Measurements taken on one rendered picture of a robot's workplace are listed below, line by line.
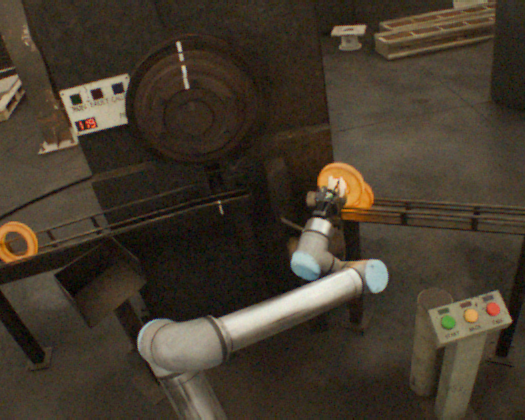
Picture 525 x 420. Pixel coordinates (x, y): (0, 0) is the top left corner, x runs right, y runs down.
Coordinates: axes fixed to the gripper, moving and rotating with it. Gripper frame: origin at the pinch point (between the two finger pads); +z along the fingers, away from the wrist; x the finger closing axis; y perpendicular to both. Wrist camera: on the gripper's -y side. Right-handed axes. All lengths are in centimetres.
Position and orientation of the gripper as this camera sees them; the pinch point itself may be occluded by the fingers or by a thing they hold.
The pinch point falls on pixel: (340, 180)
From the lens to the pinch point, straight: 161.2
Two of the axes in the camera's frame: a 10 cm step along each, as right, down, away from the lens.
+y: -2.7, -6.1, -7.5
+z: 3.6, -7.8, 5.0
